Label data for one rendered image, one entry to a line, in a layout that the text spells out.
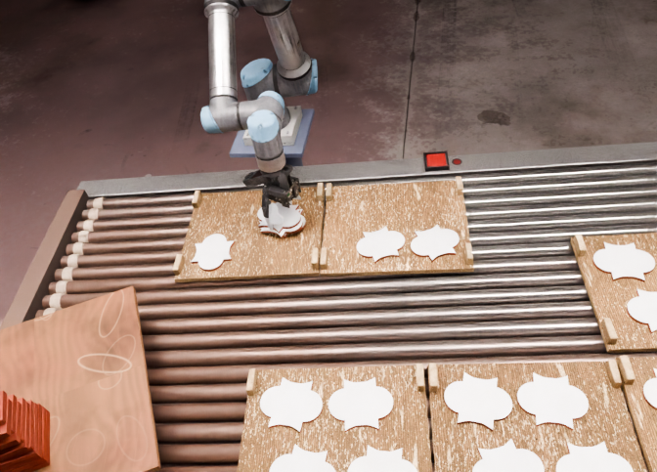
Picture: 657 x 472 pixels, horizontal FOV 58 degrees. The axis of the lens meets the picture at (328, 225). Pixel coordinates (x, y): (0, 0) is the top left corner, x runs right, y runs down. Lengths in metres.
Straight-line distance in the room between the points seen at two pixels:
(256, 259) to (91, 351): 0.49
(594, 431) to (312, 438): 0.59
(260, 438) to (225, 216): 0.73
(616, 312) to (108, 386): 1.19
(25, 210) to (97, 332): 2.35
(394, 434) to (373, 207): 0.70
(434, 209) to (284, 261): 0.46
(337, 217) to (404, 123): 1.96
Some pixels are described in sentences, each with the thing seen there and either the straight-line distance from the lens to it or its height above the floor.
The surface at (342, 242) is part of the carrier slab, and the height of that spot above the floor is 0.94.
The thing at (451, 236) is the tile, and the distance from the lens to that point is 1.68.
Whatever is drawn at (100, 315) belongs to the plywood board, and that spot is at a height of 1.04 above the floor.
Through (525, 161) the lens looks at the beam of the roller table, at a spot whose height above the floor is 0.92.
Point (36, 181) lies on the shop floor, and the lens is 4.04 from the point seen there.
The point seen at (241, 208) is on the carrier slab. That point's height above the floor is 0.94.
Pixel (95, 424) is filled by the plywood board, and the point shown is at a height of 1.04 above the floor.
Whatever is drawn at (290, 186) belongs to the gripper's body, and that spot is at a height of 1.11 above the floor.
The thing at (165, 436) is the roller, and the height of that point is 0.91.
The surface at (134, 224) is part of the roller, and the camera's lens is 1.98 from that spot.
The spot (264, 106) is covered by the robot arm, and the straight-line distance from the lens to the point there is 1.59.
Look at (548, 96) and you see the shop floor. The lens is 3.91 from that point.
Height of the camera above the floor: 2.18
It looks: 45 degrees down
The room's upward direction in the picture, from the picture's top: 10 degrees counter-clockwise
